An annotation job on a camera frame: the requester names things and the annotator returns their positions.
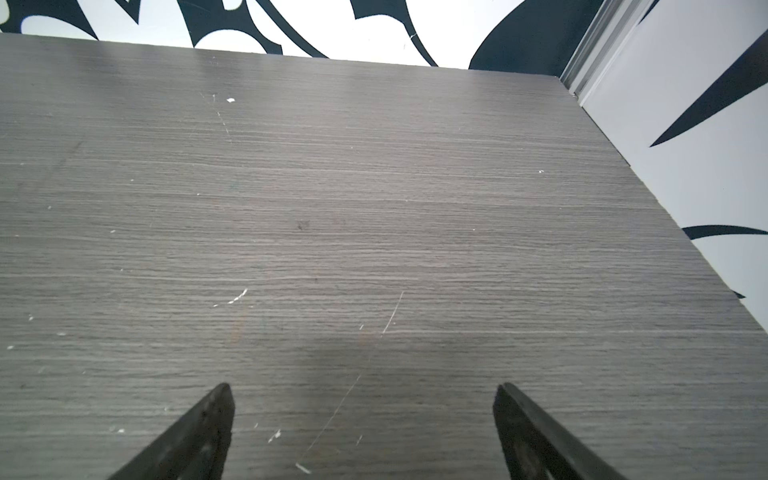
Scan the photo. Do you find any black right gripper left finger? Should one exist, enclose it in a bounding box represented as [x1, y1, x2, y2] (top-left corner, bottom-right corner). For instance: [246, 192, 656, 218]
[111, 383, 235, 480]

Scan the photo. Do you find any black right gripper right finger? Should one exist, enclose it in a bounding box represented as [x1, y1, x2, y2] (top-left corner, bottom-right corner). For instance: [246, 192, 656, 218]
[493, 383, 624, 480]

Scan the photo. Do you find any aluminium cage frame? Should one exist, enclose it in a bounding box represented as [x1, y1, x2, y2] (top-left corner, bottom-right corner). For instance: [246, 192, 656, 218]
[560, 0, 657, 106]

